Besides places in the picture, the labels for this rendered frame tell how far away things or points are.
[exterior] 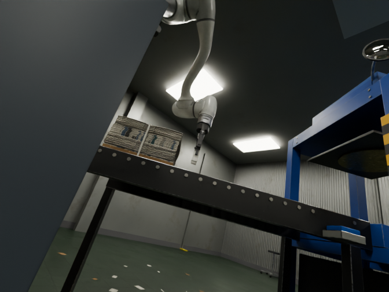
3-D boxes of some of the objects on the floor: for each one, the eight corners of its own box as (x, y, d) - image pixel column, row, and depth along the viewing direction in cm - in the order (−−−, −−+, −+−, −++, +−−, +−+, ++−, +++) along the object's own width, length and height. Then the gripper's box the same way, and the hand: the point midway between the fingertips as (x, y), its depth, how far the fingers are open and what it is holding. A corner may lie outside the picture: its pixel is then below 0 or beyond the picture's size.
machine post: (372, 383, 119) (354, 155, 179) (359, 373, 127) (346, 158, 187) (385, 387, 119) (363, 158, 179) (371, 376, 128) (355, 160, 187)
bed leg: (49, 313, 100) (105, 186, 126) (55, 309, 105) (107, 188, 131) (60, 316, 100) (113, 188, 126) (65, 311, 105) (116, 190, 132)
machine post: (279, 358, 118) (292, 137, 178) (272, 350, 126) (287, 141, 186) (293, 362, 118) (301, 140, 178) (285, 353, 126) (296, 143, 186)
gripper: (195, 131, 123) (186, 165, 114) (199, 117, 107) (188, 155, 98) (206, 134, 123) (198, 168, 114) (212, 120, 107) (202, 159, 98)
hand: (195, 157), depth 107 cm, fingers open, 4 cm apart
